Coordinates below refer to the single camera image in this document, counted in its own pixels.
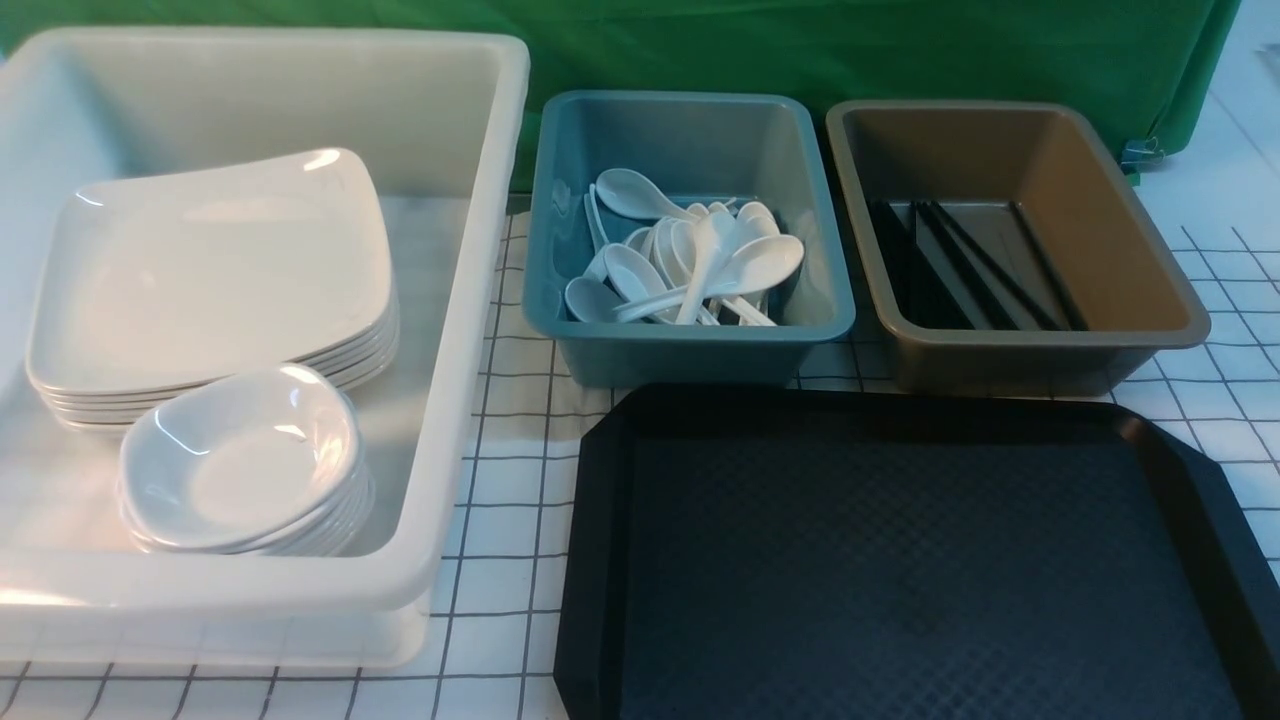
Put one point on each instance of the small white sauce bowl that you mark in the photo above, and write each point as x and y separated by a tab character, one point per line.
282	394

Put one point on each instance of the large white square rice plate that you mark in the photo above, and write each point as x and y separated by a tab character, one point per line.
167	281

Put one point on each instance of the pile of white spoons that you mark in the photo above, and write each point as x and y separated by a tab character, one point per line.
657	261

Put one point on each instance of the teal plastic bin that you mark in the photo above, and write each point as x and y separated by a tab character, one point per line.
696	147

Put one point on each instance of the black serving tray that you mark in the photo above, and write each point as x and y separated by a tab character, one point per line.
767	553

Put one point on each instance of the black chopsticks in bin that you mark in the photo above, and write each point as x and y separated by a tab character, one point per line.
971	266

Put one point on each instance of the large white plastic tub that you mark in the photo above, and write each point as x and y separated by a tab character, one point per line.
436	117

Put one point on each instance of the brown plastic bin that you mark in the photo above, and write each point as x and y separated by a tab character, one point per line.
1136	299

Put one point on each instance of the stack of small white bowls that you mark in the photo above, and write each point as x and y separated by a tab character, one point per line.
277	491

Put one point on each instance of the metal binder clip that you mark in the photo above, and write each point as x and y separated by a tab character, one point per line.
1141	155

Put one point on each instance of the stack of white square plates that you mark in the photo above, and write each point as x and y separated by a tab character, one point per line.
346	367

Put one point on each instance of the green backdrop cloth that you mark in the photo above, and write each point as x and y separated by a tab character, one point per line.
1137	70

